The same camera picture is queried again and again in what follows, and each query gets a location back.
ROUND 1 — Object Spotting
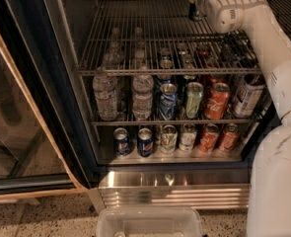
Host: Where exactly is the blue pepsi can middle shelf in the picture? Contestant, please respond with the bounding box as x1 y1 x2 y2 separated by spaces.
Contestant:
158 83 178 120

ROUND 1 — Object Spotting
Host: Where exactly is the right red coke can bottom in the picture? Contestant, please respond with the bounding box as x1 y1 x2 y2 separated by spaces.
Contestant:
218 123 240 152

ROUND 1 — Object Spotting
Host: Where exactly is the clear water bottle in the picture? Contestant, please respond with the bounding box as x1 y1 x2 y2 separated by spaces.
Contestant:
93 67 118 121
132 65 154 120

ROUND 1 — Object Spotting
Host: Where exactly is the left pepsi can bottom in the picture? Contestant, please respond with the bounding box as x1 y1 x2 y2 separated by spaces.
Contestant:
113 127 130 156

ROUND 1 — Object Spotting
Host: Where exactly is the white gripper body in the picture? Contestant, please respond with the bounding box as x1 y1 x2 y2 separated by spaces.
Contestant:
195 0 268 34

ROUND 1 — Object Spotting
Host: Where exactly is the white green can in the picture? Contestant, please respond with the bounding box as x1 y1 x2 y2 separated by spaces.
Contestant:
179 123 197 151
161 125 178 154

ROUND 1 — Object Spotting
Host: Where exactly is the open glass fridge door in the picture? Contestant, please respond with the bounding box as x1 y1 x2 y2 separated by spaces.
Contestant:
0 7 89 204

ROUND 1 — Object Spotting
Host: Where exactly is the clear plastic bin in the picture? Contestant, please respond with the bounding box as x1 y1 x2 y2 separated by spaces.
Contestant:
96 206 202 237

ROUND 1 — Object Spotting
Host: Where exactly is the silver blue redbull can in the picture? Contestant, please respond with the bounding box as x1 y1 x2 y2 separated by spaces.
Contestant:
188 3 204 22

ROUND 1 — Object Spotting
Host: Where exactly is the pepsi can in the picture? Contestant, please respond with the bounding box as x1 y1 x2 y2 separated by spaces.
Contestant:
113 127 130 156
137 127 153 157

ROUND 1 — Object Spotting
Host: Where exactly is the left red coke can bottom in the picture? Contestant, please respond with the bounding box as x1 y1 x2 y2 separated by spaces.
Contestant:
198 123 219 153

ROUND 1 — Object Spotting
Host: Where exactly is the white blue can middle shelf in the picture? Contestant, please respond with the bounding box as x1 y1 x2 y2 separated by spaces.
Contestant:
233 74 265 118

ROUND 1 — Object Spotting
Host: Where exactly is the left clear water bottle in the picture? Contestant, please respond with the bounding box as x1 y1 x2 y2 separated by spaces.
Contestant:
93 67 118 121

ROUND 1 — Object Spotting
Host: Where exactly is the green soda can middle shelf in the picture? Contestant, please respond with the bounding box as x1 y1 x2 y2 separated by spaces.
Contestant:
185 82 203 119

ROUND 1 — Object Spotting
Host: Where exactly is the red coke can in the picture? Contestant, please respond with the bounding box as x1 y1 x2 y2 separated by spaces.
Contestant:
218 123 240 152
198 123 219 153

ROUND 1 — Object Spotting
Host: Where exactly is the top wire fridge shelf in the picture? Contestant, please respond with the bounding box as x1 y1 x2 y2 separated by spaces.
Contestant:
75 0 291 77

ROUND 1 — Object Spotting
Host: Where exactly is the white green can bottom left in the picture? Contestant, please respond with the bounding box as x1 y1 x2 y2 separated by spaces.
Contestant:
161 125 178 154

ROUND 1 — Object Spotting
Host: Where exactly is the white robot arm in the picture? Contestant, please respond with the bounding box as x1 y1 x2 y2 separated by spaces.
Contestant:
189 0 291 237

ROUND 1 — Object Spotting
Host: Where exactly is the middle wire fridge shelf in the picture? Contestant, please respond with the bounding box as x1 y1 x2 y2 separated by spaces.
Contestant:
92 113 261 126

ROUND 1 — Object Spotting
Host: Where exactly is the steel fridge base grille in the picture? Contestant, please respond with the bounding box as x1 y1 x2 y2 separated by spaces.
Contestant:
88 168 250 211

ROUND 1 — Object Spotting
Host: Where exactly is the right clear water bottle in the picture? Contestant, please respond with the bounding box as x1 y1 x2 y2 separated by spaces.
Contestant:
132 65 154 120

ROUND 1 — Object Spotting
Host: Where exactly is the white green can bottom right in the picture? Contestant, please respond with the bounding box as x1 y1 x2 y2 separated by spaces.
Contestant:
179 123 197 151

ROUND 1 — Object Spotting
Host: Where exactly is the red coca-cola can middle shelf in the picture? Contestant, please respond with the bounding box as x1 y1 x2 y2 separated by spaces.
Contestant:
204 83 230 120

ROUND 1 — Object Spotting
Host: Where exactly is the right pepsi can bottom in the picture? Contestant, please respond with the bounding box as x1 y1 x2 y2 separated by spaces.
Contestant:
137 127 153 157

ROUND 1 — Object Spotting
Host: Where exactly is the wire fridge shelf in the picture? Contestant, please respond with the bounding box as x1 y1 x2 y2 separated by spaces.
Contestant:
92 113 261 126
75 0 291 77

